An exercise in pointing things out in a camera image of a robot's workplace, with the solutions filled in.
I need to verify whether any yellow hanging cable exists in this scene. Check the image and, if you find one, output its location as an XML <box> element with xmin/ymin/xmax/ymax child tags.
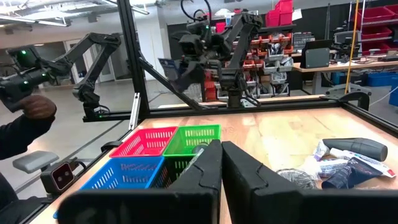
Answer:
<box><xmin>344</xmin><ymin>0</ymin><xmax>360</xmax><ymax>95</ymax></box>

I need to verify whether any person's hand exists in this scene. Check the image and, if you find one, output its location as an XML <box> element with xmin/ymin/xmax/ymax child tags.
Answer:
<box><xmin>18</xmin><ymin>94</ymin><xmax>58</xmax><ymax>121</ymax></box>

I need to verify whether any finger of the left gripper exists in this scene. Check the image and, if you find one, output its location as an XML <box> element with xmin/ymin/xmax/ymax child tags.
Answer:
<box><xmin>203</xmin><ymin>60</ymin><xmax>223</xmax><ymax>83</ymax></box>
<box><xmin>174</xmin><ymin>62</ymin><xmax>201</xmax><ymax>93</ymax></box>

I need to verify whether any blue plastic basket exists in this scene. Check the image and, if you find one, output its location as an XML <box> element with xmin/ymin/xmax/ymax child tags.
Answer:
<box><xmin>52</xmin><ymin>156</ymin><xmax>165</xmax><ymax>219</ymax></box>

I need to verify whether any red storage bin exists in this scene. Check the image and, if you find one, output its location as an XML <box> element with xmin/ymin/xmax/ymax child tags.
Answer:
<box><xmin>279</xmin><ymin>11</ymin><xmax>294</xmax><ymax>27</ymax></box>
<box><xmin>275</xmin><ymin>0</ymin><xmax>294</xmax><ymax>13</ymax></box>
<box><xmin>265</xmin><ymin>9</ymin><xmax>281</xmax><ymax>27</ymax></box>

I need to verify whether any white toothpaste tube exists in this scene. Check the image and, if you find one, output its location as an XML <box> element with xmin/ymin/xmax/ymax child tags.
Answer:
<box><xmin>317</xmin><ymin>158</ymin><xmax>349</xmax><ymax>179</ymax></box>

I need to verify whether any black monitor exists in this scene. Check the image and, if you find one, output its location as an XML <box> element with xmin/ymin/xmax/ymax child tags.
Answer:
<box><xmin>300</xmin><ymin>39</ymin><xmax>333</xmax><ymax>70</ymax></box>

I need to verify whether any blue printed sign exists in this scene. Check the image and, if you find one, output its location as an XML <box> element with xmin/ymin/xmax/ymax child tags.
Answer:
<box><xmin>158</xmin><ymin>57</ymin><xmax>183</xmax><ymax>82</ymax></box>

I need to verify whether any silver aluminium bracket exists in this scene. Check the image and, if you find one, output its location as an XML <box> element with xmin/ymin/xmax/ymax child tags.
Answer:
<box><xmin>128</xmin><ymin>92</ymin><xmax>142</xmax><ymax>131</ymax></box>

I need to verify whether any grey chair base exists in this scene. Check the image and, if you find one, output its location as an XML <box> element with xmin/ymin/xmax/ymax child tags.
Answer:
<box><xmin>325</xmin><ymin>83</ymin><xmax>373</xmax><ymax>98</ymax></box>

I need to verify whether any person's forearm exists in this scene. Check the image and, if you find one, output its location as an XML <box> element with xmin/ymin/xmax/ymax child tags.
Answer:
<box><xmin>0</xmin><ymin>114</ymin><xmax>56</xmax><ymax>160</ymax></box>

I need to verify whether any black aluminium frame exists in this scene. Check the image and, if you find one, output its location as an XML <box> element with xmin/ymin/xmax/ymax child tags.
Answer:
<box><xmin>18</xmin><ymin>0</ymin><xmax>398</xmax><ymax>224</ymax></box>

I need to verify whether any person's leg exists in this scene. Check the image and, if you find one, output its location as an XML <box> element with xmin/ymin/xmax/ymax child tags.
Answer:
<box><xmin>0</xmin><ymin>172</ymin><xmax>50</xmax><ymax>224</ymax></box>

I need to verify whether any small white tube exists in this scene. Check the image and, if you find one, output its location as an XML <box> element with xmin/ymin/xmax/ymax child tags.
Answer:
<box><xmin>312</xmin><ymin>140</ymin><xmax>331</xmax><ymax>162</ymax></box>

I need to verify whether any grey chair armrest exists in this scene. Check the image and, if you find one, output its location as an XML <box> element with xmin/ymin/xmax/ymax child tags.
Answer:
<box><xmin>12</xmin><ymin>150</ymin><xmax>60</xmax><ymax>174</ymax></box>

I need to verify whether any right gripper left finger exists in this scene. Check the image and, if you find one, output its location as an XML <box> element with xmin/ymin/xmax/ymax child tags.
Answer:
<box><xmin>57</xmin><ymin>139</ymin><xmax>224</xmax><ymax>224</ymax></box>

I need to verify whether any black table-level camera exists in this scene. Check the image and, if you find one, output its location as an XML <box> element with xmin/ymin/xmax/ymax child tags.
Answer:
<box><xmin>39</xmin><ymin>161</ymin><xmax>76</xmax><ymax>196</ymax></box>

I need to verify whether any black plastic basket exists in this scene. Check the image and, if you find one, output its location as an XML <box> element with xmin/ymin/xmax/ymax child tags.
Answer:
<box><xmin>150</xmin><ymin>155</ymin><xmax>201</xmax><ymax>190</ymax></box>

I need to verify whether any blue storage crate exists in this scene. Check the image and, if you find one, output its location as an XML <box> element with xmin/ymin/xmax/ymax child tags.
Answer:
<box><xmin>366</xmin><ymin>72</ymin><xmax>398</xmax><ymax>88</ymax></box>

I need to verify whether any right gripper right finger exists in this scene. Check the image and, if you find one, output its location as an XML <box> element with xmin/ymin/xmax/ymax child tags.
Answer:
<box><xmin>221</xmin><ymin>141</ymin><xmax>398</xmax><ymax>224</ymax></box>

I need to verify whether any dark blue tube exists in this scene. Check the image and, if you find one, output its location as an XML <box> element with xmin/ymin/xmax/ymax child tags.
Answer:
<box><xmin>321</xmin><ymin>156</ymin><xmax>384</xmax><ymax>190</ymax></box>

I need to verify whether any white double door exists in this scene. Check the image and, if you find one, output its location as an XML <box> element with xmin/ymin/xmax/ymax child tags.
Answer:
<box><xmin>63</xmin><ymin>39</ymin><xmax>116</xmax><ymax>84</ymax></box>

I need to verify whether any metal shelf with red bins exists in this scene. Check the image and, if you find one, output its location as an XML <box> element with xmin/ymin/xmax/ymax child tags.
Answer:
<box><xmin>349</xmin><ymin>0</ymin><xmax>398</xmax><ymax>57</ymax></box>

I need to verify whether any wooden desk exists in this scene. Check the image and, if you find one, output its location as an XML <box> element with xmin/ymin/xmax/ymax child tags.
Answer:
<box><xmin>292</xmin><ymin>58</ymin><xmax>398</xmax><ymax>96</ymax></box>

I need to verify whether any black item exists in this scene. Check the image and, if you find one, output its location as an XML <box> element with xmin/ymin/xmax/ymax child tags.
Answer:
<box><xmin>179</xmin><ymin>147</ymin><xmax>205</xmax><ymax>179</ymax></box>
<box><xmin>275</xmin><ymin>167</ymin><xmax>318</xmax><ymax>190</ymax></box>

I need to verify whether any small parts bin rack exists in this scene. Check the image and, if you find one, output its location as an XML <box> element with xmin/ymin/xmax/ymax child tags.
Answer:
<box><xmin>205</xmin><ymin>26</ymin><xmax>295</xmax><ymax>101</ymax></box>

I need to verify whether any red plastic basket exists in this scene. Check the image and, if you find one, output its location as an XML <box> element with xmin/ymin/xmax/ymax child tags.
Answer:
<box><xmin>108</xmin><ymin>126</ymin><xmax>179</xmax><ymax>158</ymax></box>

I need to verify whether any green plastic basket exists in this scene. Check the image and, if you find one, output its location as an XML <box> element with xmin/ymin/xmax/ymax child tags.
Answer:
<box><xmin>162</xmin><ymin>124</ymin><xmax>223</xmax><ymax>157</ymax></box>

